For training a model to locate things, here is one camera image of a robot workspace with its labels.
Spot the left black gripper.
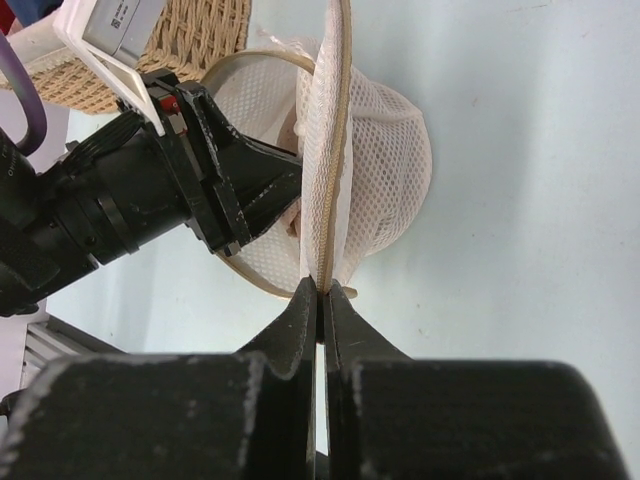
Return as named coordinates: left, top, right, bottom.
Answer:
left=1, top=70, right=302, bottom=317

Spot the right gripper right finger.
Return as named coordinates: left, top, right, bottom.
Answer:
left=323, top=285, right=628, bottom=479

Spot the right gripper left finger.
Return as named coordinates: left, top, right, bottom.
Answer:
left=1, top=278, right=317, bottom=479

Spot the white mesh laundry bag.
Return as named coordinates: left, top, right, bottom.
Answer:
left=203, top=1, right=432, bottom=298

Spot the wicker basket with liner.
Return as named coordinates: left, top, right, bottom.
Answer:
left=10, top=1, right=251, bottom=115

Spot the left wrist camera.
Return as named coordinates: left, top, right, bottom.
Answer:
left=53, top=0, right=166, bottom=136

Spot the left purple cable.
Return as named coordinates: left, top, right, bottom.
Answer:
left=0, top=34, right=48, bottom=151

